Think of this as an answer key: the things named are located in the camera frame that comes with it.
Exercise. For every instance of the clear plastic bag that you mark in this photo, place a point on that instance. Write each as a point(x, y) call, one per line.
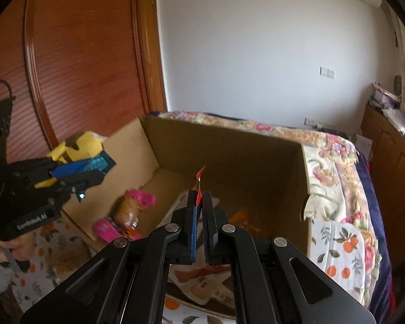
point(396, 116)

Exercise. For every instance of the orange-print tablecloth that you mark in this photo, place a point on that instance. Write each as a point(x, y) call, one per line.
point(341, 253)

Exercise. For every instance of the teal snack packet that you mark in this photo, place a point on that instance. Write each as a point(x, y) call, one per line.
point(104, 163)

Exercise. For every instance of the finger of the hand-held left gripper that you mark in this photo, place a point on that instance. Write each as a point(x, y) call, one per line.
point(69, 171)
point(87, 179)

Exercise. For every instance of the wooden wardrobe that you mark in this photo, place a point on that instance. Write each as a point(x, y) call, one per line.
point(87, 74)

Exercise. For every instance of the dark oval wall ornament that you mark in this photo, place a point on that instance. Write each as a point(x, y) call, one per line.
point(397, 83)

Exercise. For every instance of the person's left hand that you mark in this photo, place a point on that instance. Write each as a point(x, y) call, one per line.
point(1, 248)

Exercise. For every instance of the white and red snack packet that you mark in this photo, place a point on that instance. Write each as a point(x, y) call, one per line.
point(199, 189)

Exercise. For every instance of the yellow plush toy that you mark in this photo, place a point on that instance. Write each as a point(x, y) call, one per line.
point(76, 143)

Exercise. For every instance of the orange snack packet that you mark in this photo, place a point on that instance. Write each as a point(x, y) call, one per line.
point(244, 218)

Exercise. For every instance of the dark blue bedsheet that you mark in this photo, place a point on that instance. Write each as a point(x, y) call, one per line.
point(376, 216)

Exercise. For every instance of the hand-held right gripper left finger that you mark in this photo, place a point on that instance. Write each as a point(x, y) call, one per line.
point(192, 222)

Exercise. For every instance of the brown cardboard box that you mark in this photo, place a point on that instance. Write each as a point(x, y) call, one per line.
point(239, 162)

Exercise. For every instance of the dark pink small snack packet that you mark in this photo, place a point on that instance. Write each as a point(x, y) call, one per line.
point(141, 198)

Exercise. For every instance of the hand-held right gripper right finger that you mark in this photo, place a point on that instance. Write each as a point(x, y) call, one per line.
point(207, 229)

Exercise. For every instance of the white wall switch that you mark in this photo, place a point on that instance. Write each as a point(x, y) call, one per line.
point(327, 72)

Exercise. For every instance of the white wall socket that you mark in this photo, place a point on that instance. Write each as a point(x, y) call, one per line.
point(312, 121)

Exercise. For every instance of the beige printed snack packet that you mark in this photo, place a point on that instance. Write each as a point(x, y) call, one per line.
point(199, 283)

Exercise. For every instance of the white paper bag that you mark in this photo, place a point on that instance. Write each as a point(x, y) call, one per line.
point(363, 146)

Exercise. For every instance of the wooden cabinet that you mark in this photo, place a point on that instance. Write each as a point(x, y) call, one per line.
point(391, 162)

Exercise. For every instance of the stack of boxes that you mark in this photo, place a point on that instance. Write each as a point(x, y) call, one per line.
point(384, 96)

